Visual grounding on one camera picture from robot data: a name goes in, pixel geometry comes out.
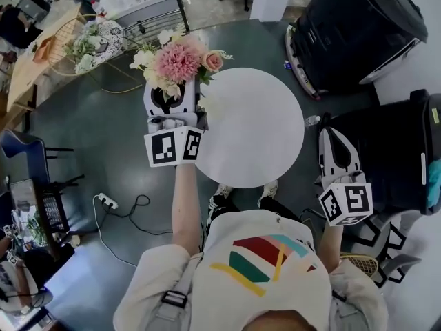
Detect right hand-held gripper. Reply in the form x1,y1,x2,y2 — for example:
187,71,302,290
317,128,375,228

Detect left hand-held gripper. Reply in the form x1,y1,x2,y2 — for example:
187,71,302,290
143,78,205,168

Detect pink and white flowers bouquet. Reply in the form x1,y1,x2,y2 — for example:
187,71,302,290
129,28,235,103

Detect person's left forearm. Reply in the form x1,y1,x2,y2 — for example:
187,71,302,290
171,163,203,257

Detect person's right forearm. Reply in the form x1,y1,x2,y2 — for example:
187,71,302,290
320,223,346,274

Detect yellow racket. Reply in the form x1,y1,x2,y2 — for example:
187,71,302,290
339,252,380,279

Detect black bin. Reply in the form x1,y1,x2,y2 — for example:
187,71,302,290
318,88,441,217

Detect person's left white shoe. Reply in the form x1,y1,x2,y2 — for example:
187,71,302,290
213,183,236,200

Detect person's white shoe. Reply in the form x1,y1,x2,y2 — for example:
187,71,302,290
257,179,278,208
213,183,236,200

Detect white power strip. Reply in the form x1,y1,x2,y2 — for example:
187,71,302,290
97,192,119,211

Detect black trousers with white stripes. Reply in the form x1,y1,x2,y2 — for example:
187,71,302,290
205,194,307,236

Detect person's right white shoe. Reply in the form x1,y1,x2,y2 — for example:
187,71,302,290
257,179,278,208

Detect blue cloth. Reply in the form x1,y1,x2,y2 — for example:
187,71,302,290
426,158,441,209

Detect white shirt with coloured print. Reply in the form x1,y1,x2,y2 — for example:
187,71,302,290
112,208,390,331

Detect white artificial flower bunch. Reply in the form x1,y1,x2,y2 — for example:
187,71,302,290
63,19,125,76

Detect black laptop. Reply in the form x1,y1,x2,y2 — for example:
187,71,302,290
9,179,68,234

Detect blue chair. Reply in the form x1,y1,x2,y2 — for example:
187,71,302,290
0,128,85,199

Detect white cabinet with metal rack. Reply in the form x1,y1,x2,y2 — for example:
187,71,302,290
99,0,191,46

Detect wooden desk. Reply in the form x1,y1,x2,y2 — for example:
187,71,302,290
6,2,91,119

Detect orange paper box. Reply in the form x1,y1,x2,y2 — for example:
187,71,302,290
32,35,58,63

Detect small white bottle red cap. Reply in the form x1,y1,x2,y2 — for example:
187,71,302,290
89,0,107,17

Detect large black machine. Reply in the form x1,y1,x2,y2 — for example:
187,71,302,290
284,0,429,100

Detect black cable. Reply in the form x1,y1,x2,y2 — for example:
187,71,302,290
102,194,174,237

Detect white cable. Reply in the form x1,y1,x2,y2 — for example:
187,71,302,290
92,194,139,269

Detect gold wire hoop stand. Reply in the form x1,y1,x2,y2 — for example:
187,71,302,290
47,13,146,94

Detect grey shoulder strap with buckle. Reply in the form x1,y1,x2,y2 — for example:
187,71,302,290
150,252,205,331

